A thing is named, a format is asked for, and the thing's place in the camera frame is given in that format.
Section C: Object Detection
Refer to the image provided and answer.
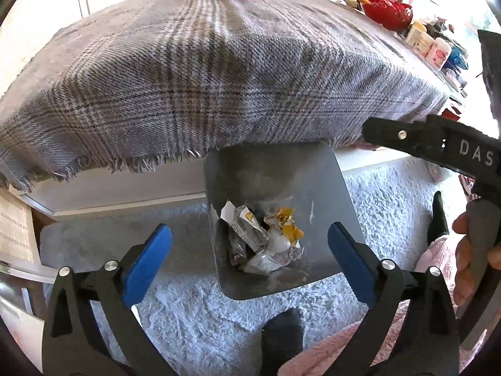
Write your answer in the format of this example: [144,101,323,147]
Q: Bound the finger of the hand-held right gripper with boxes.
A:
[362,114,447,158]

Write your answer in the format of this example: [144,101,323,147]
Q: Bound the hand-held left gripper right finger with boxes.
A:
[327,222,460,376]

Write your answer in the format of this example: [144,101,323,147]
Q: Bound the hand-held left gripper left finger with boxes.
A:
[41,223,179,376]

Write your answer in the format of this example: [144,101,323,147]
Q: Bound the yellow packaging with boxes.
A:
[266,207,305,244]

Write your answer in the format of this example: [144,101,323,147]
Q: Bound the white tissue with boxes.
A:
[266,233,292,254]

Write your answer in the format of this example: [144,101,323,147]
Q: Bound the clear plastic wrapper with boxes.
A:
[240,248,304,275]

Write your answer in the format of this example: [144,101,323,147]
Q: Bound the wrappers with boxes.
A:
[220,201,271,252]

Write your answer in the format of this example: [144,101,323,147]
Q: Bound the grey trash bin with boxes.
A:
[203,141,367,303]

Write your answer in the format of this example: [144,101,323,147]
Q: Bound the person's right hand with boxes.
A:
[452,211,475,309]

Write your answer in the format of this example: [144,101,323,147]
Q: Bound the fluffy grey rug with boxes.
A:
[39,157,475,376]

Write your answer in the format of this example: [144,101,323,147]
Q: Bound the person's right foot dark sock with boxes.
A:
[426,191,450,246]

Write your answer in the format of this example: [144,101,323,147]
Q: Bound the person's foot dark sock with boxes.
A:
[426,191,450,246]
[260,307,305,376]

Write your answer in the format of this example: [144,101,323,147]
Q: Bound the white jar with pink label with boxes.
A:
[425,39,452,72]

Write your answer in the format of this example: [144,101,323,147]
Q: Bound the blue container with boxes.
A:
[444,45,469,76]

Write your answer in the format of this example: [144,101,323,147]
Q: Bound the person's left foot dark sock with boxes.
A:
[260,307,305,376]

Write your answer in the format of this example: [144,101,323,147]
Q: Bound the white jar with yellow lid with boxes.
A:
[405,21,436,52]

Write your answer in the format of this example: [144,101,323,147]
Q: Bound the red bowl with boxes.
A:
[362,0,414,33]

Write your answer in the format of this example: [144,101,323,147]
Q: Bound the woven rattan screen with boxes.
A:
[0,187,39,268]

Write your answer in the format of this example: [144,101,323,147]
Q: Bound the grey plaid blanket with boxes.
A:
[0,0,452,193]

